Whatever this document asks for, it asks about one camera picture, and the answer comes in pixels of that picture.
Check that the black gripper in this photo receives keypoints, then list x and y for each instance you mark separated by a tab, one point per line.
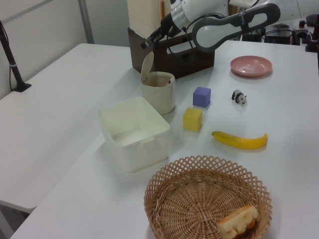
167	25

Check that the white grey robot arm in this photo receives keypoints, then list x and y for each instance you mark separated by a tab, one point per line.
224	27

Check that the cream dustbin lid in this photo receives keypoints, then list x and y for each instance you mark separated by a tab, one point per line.
147	66

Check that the cream dustbin body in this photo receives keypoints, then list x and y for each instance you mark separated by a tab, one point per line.
159	99

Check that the cream appliance box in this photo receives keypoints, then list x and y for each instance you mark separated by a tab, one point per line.
142	17

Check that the purple foam cube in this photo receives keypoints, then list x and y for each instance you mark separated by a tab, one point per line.
201	97

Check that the yellow foam cube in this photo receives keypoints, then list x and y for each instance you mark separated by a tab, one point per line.
192	119

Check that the pink round plate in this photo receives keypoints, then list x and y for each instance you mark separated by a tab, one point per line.
251	65

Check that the panda toy figure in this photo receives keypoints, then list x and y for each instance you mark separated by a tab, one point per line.
238	96

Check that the cream plastic storage box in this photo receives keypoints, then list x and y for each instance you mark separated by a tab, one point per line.
139	149

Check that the yellow banana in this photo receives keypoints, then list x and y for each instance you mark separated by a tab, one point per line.
241	142

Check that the black lab equipment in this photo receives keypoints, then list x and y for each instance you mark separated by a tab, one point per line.
289	35

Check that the black pole with base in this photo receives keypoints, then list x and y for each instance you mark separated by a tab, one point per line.
12	67

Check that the woven wicker basket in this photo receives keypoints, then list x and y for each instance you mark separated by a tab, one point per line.
189	199

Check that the golden bread piece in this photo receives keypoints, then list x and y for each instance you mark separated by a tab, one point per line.
239	220

